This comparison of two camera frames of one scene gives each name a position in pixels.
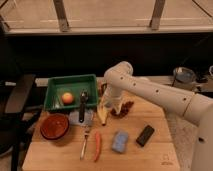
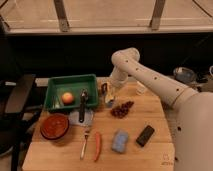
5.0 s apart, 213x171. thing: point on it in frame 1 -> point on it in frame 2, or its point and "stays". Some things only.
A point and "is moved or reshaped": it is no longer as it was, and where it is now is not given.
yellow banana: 103,112 is moved or reshaped
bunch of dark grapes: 123,110 stays
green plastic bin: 65,92 stays
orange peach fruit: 67,98 stays
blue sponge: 120,141 stays
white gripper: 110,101 -> 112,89
